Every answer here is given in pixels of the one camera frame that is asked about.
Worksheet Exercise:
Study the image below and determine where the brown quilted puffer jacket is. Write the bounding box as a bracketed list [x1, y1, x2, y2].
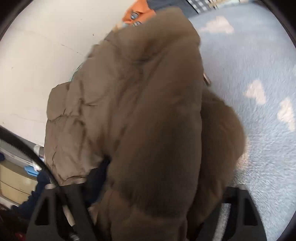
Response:
[44, 7, 245, 240]

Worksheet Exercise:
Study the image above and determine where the beige drawer cabinet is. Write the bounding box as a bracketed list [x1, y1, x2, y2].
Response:
[1, 160, 37, 204]

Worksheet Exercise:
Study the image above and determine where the patchwork patterned rolled blanket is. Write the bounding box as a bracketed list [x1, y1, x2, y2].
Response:
[112, 0, 248, 32]

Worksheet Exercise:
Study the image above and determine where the light blue bed sheet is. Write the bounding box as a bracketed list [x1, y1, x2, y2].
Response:
[190, 2, 295, 240]

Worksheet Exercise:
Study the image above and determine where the black cable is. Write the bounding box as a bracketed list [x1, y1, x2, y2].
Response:
[0, 126, 58, 186]

